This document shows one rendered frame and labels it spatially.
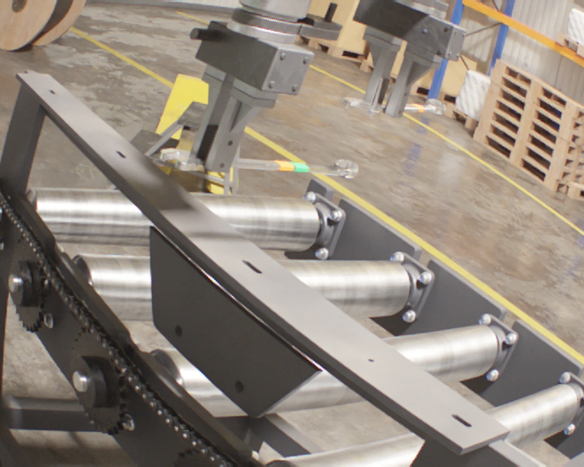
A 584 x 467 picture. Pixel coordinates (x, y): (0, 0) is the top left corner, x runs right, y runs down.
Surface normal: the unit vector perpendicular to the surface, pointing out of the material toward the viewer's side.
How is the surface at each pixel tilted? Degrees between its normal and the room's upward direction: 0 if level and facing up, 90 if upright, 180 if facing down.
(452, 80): 90
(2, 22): 90
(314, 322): 0
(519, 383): 90
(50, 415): 90
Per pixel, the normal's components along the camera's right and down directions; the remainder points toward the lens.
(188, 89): 0.07, 0.33
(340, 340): 0.32, -0.90
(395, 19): -0.47, 0.12
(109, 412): -0.72, -0.03
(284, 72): 0.61, 0.44
